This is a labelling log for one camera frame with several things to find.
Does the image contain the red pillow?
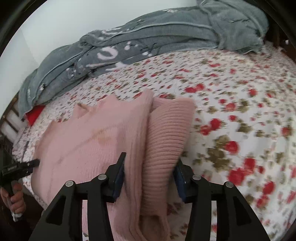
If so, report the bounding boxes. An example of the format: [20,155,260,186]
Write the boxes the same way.
[25,105,45,127]

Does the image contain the floral bed sheet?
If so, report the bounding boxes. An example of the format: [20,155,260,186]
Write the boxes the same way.
[11,43,296,241]

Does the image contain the pink knit sweater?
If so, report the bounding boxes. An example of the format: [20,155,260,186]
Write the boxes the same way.
[30,89,197,241]

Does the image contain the person's left hand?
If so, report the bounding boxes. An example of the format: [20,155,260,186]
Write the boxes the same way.
[1,181,26,215]

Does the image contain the grey printed blanket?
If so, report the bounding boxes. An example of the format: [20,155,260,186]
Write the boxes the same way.
[18,0,269,120]

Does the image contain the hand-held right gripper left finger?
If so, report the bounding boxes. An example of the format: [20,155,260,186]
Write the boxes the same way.
[28,152,127,241]

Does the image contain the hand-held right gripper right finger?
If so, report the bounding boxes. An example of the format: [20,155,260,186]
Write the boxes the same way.
[173,160,271,241]

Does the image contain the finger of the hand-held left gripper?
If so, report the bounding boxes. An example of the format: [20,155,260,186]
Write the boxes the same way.
[18,159,40,173]

